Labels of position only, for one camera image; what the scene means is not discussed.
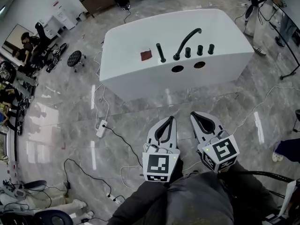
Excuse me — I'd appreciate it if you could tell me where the person's grey shirt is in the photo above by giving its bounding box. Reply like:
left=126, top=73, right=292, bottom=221
left=164, top=171, right=235, bottom=225

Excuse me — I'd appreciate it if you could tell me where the white bathtub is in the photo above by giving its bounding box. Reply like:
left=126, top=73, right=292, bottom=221
left=99, top=8, right=255, bottom=102

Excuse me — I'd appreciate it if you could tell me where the white cabinet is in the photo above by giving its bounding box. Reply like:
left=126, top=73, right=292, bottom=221
left=56, top=6, right=75, bottom=30

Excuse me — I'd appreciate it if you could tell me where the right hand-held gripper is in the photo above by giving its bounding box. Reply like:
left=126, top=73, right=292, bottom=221
left=189, top=111, right=240, bottom=173

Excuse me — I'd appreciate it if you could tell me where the thick black braided cable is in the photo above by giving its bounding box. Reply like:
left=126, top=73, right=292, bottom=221
left=241, top=170, right=296, bottom=184

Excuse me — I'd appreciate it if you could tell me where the red-brown cloth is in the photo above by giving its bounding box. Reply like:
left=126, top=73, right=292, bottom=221
left=140, top=50, right=153, bottom=61

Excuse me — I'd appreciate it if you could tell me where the person's right forearm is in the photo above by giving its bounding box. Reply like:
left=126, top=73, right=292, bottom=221
left=217, top=160, right=279, bottom=220

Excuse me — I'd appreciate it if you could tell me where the white paper sheet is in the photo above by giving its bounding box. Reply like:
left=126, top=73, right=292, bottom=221
left=278, top=179, right=300, bottom=220

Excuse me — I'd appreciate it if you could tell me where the white desk with drawers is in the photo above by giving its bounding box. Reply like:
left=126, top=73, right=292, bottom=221
left=39, top=15, right=65, bottom=39

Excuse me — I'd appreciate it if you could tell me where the long white floor cable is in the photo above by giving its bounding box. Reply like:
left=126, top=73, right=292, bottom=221
left=182, top=85, right=300, bottom=173

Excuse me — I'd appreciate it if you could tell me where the person's left forearm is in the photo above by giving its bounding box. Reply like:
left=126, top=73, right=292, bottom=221
left=112, top=180, right=169, bottom=225

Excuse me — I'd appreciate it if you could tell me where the black metal stand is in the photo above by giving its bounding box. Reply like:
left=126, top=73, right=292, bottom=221
left=269, top=6, right=300, bottom=81

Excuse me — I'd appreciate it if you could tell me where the white power cable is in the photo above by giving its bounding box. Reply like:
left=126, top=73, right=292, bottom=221
left=92, top=52, right=111, bottom=131

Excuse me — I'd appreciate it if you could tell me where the black power cable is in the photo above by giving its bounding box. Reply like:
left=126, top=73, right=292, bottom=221
left=103, top=125, right=145, bottom=168

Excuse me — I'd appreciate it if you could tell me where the black cable with adapter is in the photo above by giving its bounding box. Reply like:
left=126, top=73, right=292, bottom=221
left=63, top=158, right=113, bottom=196

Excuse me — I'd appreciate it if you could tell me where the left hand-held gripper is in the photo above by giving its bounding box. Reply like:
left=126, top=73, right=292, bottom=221
left=142, top=116, right=180, bottom=183

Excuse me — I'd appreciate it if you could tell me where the black office chair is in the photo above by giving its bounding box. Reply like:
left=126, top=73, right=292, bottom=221
left=22, top=180, right=47, bottom=191

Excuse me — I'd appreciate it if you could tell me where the black round stool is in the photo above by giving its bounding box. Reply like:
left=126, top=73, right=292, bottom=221
left=67, top=50, right=86, bottom=73

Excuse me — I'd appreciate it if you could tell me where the white power strip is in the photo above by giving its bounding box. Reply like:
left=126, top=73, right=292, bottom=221
left=96, top=121, right=108, bottom=138

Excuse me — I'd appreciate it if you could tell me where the black curved faucet spout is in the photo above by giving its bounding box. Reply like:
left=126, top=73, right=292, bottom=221
left=173, top=28, right=202, bottom=61

